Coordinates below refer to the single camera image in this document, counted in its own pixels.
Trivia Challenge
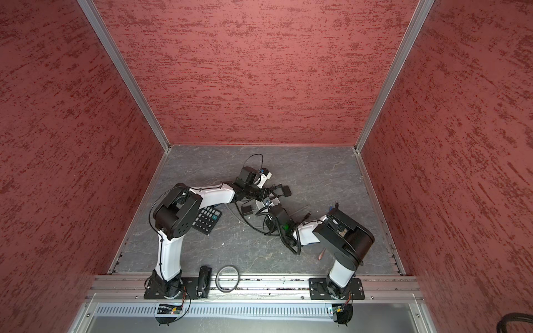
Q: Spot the black power adapter with cable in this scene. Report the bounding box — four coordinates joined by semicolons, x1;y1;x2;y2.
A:
271;185;292;198

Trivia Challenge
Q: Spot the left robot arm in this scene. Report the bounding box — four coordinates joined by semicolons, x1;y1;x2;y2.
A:
144;166;271;299

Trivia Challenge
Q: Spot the black calculator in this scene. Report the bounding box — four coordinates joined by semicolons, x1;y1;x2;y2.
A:
192;207;222;234

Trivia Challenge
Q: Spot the black cable ring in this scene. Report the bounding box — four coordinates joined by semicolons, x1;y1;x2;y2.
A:
214;265;241;294

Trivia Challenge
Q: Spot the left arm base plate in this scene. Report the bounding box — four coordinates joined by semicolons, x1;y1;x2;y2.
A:
143;277;198;301

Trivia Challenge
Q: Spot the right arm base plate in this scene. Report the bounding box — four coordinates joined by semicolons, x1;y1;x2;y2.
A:
308;277;365;301

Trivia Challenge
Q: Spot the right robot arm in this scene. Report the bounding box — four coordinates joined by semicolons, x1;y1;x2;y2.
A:
257;204;375;302

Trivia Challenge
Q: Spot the aluminium front rail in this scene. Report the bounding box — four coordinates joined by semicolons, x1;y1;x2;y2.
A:
85;273;426;304

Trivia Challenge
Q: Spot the black power adapter left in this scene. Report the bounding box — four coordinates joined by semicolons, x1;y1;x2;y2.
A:
241;205;253;216

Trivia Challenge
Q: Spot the white small network switch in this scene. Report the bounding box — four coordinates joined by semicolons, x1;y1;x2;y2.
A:
255;198;280;210

